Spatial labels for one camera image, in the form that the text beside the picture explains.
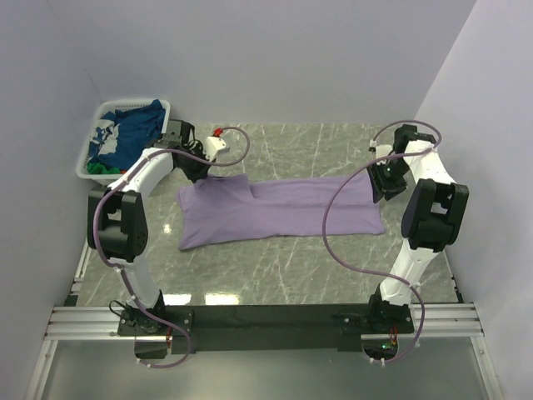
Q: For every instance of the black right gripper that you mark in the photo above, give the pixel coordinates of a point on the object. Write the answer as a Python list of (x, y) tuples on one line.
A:
[(380, 185)]

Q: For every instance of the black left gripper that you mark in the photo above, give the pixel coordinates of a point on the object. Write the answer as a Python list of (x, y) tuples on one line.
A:
[(201, 173)]

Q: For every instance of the purple t shirt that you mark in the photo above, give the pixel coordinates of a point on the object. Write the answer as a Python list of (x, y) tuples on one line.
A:
[(228, 209)]

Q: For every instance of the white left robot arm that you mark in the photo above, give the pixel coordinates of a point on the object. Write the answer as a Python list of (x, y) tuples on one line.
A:
[(116, 220)]

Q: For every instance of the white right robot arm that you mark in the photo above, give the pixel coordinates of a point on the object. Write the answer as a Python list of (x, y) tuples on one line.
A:
[(434, 213)]

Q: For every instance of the blue printed t shirt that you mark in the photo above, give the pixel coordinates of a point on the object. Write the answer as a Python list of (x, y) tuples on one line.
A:
[(119, 136)]

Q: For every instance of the green t shirt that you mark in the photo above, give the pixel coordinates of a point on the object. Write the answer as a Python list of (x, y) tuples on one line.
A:
[(96, 168)]

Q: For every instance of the white laundry basket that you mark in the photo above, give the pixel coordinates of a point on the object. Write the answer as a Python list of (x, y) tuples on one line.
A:
[(105, 106)]

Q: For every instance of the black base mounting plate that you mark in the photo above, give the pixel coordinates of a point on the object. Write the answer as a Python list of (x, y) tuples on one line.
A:
[(270, 327)]

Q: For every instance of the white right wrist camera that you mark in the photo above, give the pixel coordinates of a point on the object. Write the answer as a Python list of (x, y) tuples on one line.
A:
[(380, 152)]

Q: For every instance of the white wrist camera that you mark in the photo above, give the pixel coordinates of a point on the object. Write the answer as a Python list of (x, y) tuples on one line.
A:
[(213, 147), (380, 152)]

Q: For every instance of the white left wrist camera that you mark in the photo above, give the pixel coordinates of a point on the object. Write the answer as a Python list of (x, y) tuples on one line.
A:
[(213, 147)]

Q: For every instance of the aluminium frame rail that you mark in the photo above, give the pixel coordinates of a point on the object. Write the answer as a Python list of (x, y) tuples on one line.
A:
[(271, 271)]

